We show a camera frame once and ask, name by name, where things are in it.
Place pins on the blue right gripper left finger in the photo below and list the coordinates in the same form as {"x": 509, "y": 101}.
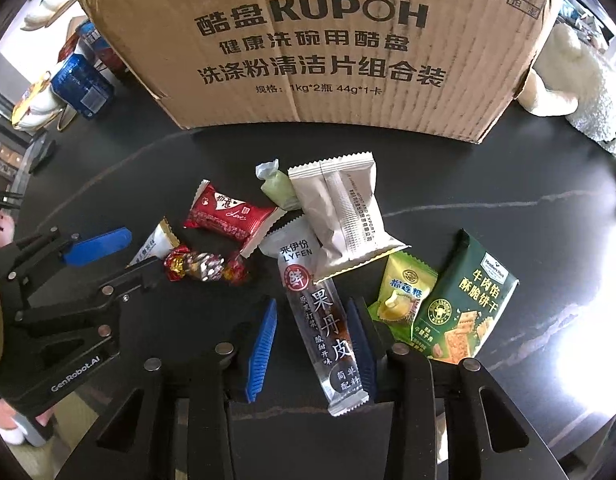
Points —
{"x": 259, "y": 355}

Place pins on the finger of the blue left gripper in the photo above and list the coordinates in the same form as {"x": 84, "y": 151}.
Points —
{"x": 84, "y": 252}

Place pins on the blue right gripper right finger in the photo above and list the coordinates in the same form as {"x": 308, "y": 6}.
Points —
{"x": 363, "y": 352}

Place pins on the clear fruit leather bar packet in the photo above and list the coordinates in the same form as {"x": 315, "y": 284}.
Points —
{"x": 319, "y": 314}

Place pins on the white gold candy packet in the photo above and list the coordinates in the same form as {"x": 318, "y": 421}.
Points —
{"x": 160, "y": 243}

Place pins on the green durian candy packet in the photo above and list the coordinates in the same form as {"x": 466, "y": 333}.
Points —
{"x": 406, "y": 283}

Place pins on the red gold twisted candy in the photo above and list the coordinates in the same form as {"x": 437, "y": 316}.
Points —
{"x": 183, "y": 262}

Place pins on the red candy packet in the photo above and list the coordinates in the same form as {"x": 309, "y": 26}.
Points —
{"x": 244, "y": 222}

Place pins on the dark green cracker packet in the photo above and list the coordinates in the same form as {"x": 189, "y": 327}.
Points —
{"x": 470, "y": 295}

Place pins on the beige biscuit packet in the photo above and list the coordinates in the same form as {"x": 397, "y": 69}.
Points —
{"x": 337, "y": 196}

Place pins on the pale green wrapped candy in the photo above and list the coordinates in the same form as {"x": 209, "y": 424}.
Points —
{"x": 276, "y": 185}

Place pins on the blue soda can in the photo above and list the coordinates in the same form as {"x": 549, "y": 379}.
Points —
{"x": 77, "y": 82}

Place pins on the blue snack carton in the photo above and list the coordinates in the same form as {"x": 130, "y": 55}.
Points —
{"x": 83, "y": 38}

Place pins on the brown cardboard box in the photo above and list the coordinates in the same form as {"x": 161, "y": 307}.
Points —
{"x": 443, "y": 67}

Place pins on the white plush toy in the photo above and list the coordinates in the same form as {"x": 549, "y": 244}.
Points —
{"x": 572, "y": 80}

